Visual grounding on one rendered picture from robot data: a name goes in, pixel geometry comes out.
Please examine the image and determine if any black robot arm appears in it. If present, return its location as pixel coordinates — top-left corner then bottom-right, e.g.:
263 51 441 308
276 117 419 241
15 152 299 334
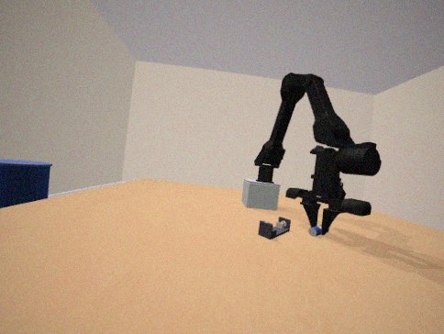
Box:
254 72 382 184

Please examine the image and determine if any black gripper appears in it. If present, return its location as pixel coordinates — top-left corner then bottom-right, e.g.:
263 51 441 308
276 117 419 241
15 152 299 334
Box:
286 171 372 235

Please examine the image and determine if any blue and white battery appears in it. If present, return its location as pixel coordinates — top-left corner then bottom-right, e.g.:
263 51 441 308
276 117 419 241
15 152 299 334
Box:
308 225 322 237

